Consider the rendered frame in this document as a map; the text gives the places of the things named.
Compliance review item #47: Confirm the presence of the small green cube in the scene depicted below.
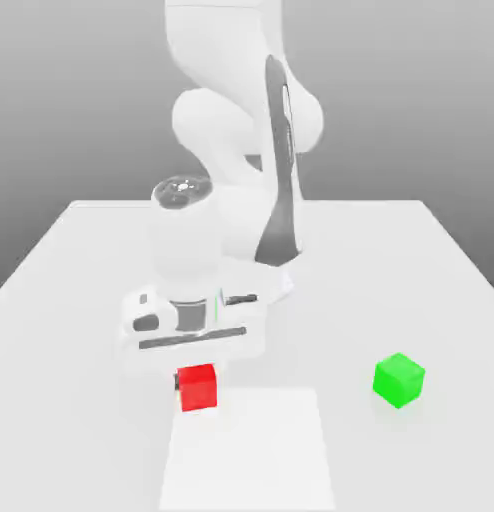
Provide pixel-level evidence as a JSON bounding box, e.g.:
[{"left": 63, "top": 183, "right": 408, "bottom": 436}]
[{"left": 371, "top": 351, "right": 427, "bottom": 410}]

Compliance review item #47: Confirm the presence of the small red cube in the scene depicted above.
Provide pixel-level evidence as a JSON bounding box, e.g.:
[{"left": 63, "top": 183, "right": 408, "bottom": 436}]
[{"left": 176, "top": 362, "right": 219, "bottom": 413}]

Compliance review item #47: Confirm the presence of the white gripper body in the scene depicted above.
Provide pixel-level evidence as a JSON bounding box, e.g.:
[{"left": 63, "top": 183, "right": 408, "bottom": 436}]
[{"left": 117, "top": 322, "right": 268, "bottom": 376}]

